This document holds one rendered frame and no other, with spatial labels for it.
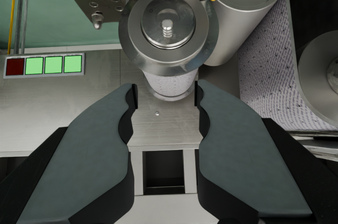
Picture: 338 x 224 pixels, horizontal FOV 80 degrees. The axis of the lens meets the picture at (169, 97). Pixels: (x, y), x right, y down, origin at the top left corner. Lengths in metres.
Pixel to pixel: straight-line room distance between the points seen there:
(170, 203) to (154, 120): 0.23
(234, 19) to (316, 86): 0.15
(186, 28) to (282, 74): 0.17
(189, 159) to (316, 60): 0.40
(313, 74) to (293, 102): 0.05
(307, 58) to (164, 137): 0.41
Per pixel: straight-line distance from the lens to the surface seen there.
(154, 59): 0.28
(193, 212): 0.65
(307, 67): 0.35
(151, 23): 0.30
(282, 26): 0.38
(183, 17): 0.30
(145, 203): 0.64
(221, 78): 0.64
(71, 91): 0.69
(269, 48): 0.41
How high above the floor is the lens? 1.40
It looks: 9 degrees down
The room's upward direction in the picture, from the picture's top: 177 degrees clockwise
